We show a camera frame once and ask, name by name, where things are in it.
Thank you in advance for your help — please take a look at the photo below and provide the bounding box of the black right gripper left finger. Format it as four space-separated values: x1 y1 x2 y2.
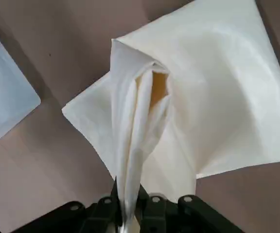
11 176 123 233

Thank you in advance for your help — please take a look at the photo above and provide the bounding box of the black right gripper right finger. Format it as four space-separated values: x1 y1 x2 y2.
136 184 245 233

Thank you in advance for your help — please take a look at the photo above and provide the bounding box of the clear plastic box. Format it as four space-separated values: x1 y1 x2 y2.
0 20 41 149

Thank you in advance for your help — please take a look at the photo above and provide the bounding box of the cream tablecloth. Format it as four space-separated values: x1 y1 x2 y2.
61 0 280 233

